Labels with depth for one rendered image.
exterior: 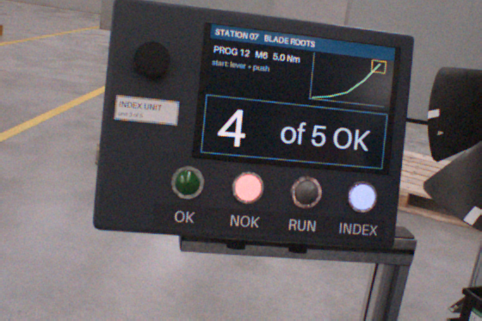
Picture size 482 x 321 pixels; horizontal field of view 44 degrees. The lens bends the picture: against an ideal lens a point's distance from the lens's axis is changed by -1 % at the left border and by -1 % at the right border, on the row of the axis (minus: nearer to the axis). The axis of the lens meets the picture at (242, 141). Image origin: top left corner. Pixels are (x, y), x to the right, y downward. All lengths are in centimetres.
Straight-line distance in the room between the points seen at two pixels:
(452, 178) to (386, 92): 64
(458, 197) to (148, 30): 76
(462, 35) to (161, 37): 630
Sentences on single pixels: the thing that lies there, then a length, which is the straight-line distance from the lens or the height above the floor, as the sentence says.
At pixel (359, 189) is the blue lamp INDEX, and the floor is 112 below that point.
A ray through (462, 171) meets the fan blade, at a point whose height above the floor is 100.
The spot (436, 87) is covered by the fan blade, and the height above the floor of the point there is 110.
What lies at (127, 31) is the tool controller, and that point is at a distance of 50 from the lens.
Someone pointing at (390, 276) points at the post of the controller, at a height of 101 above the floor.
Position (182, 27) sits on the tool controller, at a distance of 50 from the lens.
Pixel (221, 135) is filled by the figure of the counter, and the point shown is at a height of 116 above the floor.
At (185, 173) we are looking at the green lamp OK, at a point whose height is 113.
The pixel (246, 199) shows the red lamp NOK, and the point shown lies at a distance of 50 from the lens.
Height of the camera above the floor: 128
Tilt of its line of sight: 15 degrees down
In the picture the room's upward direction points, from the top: 8 degrees clockwise
